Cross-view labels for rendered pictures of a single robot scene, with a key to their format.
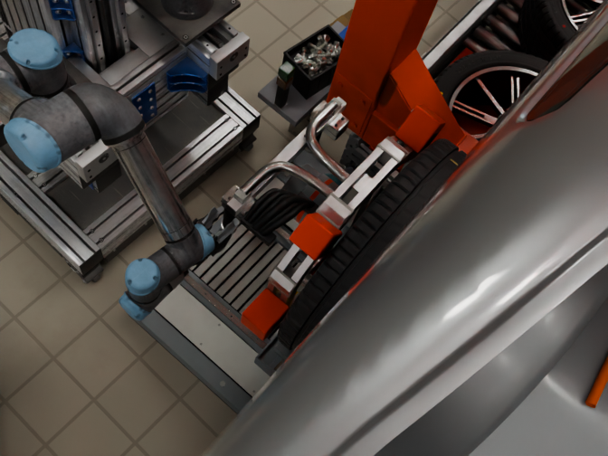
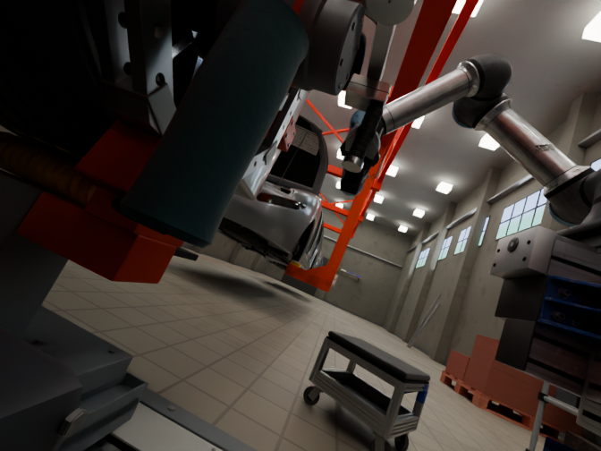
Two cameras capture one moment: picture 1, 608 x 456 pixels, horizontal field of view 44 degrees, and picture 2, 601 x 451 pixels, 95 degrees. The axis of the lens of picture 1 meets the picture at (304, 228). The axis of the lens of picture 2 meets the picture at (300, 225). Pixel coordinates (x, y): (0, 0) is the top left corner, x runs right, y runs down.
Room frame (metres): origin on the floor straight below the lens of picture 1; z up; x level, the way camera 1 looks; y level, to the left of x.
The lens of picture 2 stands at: (1.27, 0.02, 0.49)
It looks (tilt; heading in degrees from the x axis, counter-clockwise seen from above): 11 degrees up; 167
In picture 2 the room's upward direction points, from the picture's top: 24 degrees clockwise
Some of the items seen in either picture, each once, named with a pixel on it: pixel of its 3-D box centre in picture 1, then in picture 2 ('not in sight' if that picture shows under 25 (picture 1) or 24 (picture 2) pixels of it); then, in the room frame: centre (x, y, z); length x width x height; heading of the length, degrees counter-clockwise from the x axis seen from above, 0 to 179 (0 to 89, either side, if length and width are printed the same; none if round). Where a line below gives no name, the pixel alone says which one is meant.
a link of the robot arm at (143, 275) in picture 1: (149, 276); not in sight; (0.50, 0.29, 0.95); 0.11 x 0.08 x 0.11; 148
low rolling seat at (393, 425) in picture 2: not in sight; (368, 388); (0.08, 0.91, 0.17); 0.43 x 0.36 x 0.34; 31
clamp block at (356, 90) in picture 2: (242, 205); (367, 94); (0.75, 0.16, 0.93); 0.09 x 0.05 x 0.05; 67
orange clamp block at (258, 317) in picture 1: (264, 314); (278, 130); (0.53, 0.02, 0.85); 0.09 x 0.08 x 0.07; 157
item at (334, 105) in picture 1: (344, 136); not in sight; (0.96, -0.02, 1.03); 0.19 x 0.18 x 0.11; 67
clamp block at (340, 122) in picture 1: (329, 119); not in sight; (1.06, 0.03, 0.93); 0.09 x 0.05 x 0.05; 67
